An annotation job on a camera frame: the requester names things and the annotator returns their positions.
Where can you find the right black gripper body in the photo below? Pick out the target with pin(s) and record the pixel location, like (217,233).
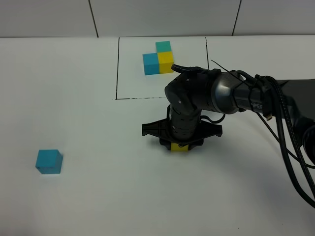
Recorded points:
(185,131)

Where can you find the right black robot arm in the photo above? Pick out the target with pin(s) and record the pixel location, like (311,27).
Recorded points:
(196,89)

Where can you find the template yellow block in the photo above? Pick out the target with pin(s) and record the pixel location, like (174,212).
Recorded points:
(166,60)

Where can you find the template blue block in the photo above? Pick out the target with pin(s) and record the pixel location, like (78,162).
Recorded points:
(151,64)

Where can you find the template green block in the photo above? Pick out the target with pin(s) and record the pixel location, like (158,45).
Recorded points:
(163,46)

